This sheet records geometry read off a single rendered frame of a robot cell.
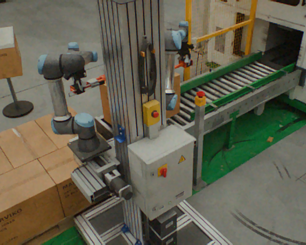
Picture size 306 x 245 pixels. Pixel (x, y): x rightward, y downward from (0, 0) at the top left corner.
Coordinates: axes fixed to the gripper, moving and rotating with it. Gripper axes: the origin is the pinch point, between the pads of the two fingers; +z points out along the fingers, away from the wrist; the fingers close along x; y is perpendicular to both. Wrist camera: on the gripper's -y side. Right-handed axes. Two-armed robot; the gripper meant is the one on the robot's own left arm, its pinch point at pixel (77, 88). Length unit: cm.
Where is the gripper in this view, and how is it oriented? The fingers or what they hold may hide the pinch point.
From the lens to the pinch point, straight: 270.4
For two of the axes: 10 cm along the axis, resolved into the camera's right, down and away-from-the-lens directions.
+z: 0.2, 8.1, 5.8
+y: 7.6, -4.0, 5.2
